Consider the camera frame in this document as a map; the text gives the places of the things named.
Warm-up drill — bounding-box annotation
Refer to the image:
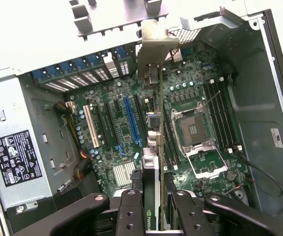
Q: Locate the silver chipset heat sink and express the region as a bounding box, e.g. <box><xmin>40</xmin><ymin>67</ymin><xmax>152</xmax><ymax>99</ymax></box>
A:
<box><xmin>112</xmin><ymin>161</ymin><xmax>137</xmax><ymax>185</ymax></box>

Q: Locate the metal socket cover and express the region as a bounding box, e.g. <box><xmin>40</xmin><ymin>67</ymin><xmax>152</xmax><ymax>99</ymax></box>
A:
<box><xmin>185</xmin><ymin>144</ymin><xmax>228</xmax><ymax>179</ymax></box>

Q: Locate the CPU socket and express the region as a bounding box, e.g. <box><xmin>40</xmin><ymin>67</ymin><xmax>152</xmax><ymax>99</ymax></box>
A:
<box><xmin>172</xmin><ymin>102</ymin><xmax>217</xmax><ymax>154</ymax></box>

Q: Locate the green motherboard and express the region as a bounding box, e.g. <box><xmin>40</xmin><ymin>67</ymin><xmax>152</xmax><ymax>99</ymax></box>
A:
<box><xmin>64</xmin><ymin>43</ymin><xmax>252</xmax><ymax>197</ymax></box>

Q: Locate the long black expansion slot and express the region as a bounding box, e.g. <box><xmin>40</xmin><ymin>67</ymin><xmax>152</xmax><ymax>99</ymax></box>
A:
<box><xmin>105</xmin><ymin>102</ymin><xmax>119</xmax><ymax>146</ymax></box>
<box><xmin>133</xmin><ymin>94</ymin><xmax>148</xmax><ymax>136</ymax></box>
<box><xmin>96</xmin><ymin>104</ymin><xmax>110</xmax><ymax>147</ymax></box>

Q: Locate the blue expansion slot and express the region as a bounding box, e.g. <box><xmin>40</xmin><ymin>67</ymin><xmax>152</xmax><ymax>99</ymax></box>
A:
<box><xmin>122</xmin><ymin>96</ymin><xmax>142</xmax><ymax>148</ymax></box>

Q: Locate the white expansion slot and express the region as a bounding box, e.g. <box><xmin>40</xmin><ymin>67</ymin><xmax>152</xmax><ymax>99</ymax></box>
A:
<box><xmin>83</xmin><ymin>105</ymin><xmax>100</xmax><ymax>148</ymax></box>

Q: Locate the thin locking lever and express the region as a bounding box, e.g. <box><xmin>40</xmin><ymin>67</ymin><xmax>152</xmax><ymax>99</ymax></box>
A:
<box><xmin>203</xmin><ymin>90</ymin><xmax>221</xmax><ymax>108</ymax></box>

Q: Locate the open black PC case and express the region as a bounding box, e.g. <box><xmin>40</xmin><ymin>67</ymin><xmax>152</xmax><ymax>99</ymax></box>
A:
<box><xmin>0</xmin><ymin>0</ymin><xmax>283</xmax><ymax>236</ymax></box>

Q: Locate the silver power supply unit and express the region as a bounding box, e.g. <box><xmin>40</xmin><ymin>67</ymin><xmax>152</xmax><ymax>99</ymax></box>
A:
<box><xmin>0</xmin><ymin>72</ymin><xmax>82</xmax><ymax>213</ymax></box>

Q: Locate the grey parts rack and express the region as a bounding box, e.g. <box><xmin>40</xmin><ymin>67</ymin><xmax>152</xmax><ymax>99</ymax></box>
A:
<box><xmin>69</xmin><ymin>0</ymin><xmax>169</xmax><ymax>37</ymax></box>

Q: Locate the yellow black power wire bundle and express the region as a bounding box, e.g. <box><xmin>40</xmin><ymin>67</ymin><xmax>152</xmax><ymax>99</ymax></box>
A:
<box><xmin>54</xmin><ymin>102</ymin><xmax>94</xmax><ymax>181</ymax></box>

